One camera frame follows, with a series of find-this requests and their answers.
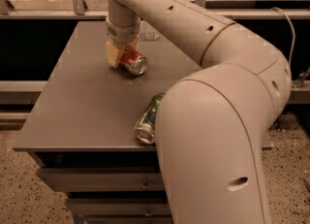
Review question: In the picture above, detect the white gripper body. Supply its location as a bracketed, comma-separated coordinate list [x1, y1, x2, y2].
[106, 17, 140, 45]

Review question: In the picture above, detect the red coke can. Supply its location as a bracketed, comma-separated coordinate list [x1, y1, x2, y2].
[120, 49, 148, 76]

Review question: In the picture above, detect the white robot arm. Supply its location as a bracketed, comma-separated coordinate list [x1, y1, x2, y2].
[107, 0, 292, 224]

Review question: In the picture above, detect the green soda can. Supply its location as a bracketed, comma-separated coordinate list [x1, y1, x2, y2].
[134, 93, 164, 144]

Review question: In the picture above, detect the clear plastic water bottle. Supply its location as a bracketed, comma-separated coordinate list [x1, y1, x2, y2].
[141, 21, 160, 41]

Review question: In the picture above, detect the grey drawer cabinet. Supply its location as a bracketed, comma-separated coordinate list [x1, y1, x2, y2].
[13, 19, 274, 224]

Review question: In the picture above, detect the upper grey drawer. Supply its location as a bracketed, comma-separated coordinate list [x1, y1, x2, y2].
[37, 168, 164, 192]

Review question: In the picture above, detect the grey drawer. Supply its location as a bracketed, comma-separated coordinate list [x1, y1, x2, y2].
[37, 168, 164, 192]
[65, 198, 171, 217]

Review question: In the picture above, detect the lower grey drawer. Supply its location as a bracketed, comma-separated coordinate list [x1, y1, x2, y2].
[65, 198, 171, 217]

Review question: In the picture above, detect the white cable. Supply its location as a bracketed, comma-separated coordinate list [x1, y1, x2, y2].
[271, 6, 296, 67]

